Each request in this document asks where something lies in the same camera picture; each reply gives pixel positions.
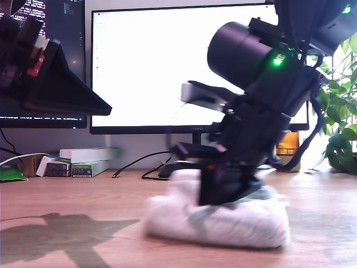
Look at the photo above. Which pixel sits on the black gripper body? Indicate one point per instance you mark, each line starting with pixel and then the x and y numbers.
pixel 245 139

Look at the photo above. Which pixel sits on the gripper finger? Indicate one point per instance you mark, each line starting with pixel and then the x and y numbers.
pixel 226 187
pixel 61 92

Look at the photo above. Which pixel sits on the white fluffy tea towel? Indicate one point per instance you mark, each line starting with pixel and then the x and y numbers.
pixel 223 229

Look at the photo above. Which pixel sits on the monitor with dark terminal screen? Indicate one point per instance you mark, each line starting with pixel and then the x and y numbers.
pixel 72 56

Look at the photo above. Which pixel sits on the amber bottle with pale base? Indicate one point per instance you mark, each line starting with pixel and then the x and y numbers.
pixel 290 142

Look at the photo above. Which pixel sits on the long white box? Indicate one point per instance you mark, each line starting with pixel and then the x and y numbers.
pixel 83 155

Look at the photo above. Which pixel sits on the small dark box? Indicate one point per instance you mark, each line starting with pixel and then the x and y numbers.
pixel 57 169

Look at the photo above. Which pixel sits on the brown cardboard box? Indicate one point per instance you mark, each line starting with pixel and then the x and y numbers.
pixel 29 166

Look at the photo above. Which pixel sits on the green label box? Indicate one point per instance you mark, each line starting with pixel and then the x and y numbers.
pixel 83 170

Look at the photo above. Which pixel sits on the black monitor with bright screen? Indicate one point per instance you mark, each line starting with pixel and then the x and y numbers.
pixel 153 69

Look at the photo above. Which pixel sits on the green leafy houseplant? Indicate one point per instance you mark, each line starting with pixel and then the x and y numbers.
pixel 340 150

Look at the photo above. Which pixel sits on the green packet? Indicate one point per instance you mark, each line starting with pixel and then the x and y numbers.
pixel 9 174

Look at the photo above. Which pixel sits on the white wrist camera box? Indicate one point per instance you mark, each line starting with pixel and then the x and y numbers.
pixel 195 93

